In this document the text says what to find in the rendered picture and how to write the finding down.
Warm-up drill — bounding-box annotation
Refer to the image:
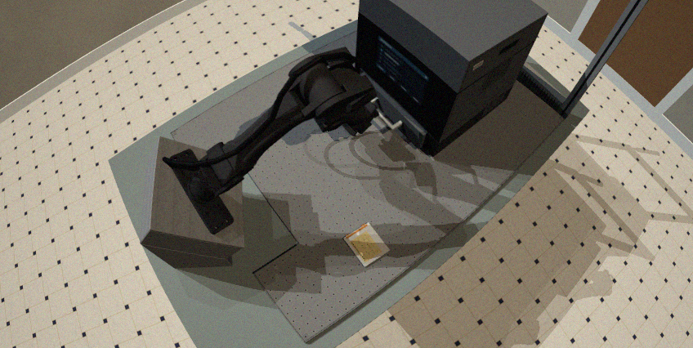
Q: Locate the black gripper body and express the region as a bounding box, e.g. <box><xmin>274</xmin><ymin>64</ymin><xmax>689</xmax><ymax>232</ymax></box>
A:
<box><xmin>342</xmin><ymin>101</ymin><xmax>378</xmax><ymax>136</ymax></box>

